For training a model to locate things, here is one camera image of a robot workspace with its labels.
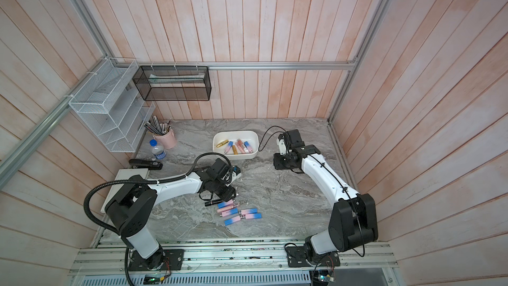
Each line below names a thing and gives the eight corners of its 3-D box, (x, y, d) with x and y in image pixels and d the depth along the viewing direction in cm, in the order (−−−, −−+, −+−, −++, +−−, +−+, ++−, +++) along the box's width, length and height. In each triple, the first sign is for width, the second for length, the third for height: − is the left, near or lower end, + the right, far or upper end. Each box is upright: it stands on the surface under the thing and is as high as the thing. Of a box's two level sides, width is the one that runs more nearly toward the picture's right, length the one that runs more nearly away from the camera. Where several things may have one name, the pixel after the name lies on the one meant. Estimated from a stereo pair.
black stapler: (130, 168, 101) (127, 164, 99) (133, 162, 104) (130, 158, 101) (160, 171, 100) (158, 167, 97) (163, 165, 103) (161, 161, 100)
